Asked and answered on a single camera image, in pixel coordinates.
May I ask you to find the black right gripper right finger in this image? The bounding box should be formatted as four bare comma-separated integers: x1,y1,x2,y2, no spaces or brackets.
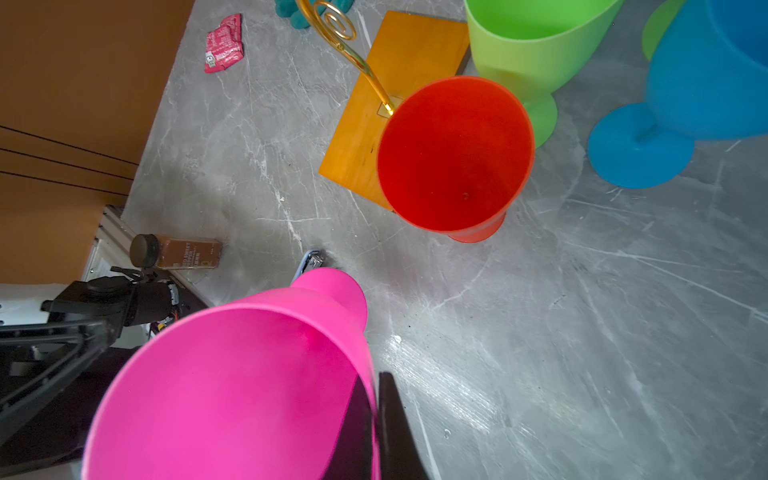
377,372,429,480

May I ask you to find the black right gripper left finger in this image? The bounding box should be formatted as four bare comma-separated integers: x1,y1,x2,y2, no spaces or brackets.
321,377,374,480

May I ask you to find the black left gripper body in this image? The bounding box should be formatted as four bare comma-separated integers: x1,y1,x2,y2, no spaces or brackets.
1,347,138,462

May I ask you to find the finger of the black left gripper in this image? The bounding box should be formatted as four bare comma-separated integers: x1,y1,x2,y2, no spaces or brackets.
1,320,114,443

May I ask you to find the magenta wine glass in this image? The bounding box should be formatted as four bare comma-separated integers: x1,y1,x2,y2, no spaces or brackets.
82,268,380,479

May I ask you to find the red wine glass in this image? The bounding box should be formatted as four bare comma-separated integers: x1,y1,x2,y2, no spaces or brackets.
377,76,535,243

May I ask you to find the green wine glass front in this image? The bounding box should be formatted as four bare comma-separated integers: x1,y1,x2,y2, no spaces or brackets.
465,0,624,147

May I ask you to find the green wine glass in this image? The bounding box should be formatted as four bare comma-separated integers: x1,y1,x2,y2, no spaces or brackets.
465,0,624,147
641,0,686,61

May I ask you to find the blue wine glass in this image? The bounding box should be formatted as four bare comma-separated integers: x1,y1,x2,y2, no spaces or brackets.
587,0,767,189

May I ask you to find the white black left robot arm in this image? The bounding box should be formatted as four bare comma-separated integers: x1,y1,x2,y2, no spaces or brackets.
1,268,206,475

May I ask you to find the orange wooden rack base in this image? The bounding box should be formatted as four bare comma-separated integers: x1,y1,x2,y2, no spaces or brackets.
318,11,469,210

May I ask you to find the brown jar black lid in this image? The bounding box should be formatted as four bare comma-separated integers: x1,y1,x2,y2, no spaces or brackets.
129,234,223,270

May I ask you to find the light blue stapler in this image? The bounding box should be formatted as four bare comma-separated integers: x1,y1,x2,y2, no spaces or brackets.
291,249,326,283

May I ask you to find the pink snack packet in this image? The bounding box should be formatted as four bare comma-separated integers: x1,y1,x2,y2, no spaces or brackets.
204,14,245,74

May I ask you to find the teal rubber glove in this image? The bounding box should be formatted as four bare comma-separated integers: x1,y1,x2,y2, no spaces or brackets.
274,0,356,31

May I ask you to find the gold wire glass rack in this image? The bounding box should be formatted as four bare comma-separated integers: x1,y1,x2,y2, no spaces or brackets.
297,0,395,118

